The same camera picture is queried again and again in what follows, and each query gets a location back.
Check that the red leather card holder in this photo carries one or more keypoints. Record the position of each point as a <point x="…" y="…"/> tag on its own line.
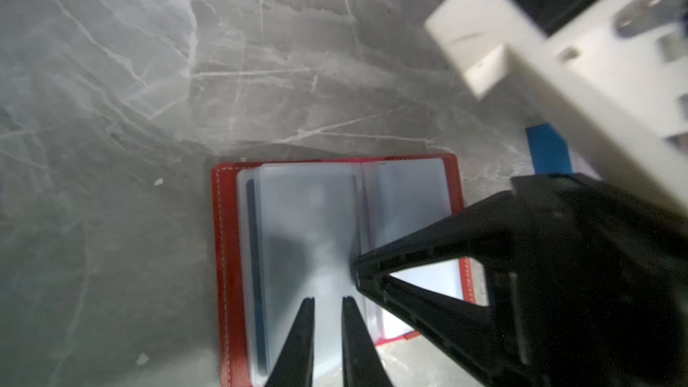
<point x="234" y="355"/>

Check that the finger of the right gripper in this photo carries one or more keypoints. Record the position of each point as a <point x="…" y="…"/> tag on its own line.
<point x="430" y="247"/>
<point x="477" y="338"/>

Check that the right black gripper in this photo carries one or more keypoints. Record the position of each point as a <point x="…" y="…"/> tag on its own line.
<point x="594" y="281"/>

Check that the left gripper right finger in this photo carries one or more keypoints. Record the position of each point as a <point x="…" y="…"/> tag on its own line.
<point x="360" y="360"/>

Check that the blue card tray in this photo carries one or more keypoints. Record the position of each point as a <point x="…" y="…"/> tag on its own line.
<point x="548" y="150"/>

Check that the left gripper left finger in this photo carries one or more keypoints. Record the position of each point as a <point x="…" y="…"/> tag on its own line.
<point x="295" y="364"/>

